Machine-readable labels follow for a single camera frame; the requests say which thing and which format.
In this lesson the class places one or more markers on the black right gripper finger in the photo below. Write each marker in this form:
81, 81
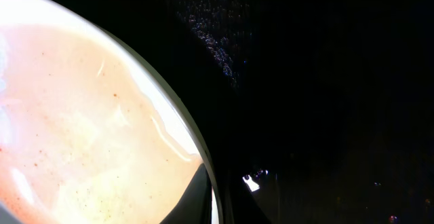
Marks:
195, 205

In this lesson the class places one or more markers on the light blue plate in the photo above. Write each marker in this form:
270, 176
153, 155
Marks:
90, 132

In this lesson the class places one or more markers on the round black tray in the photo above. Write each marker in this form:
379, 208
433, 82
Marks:
314, 111

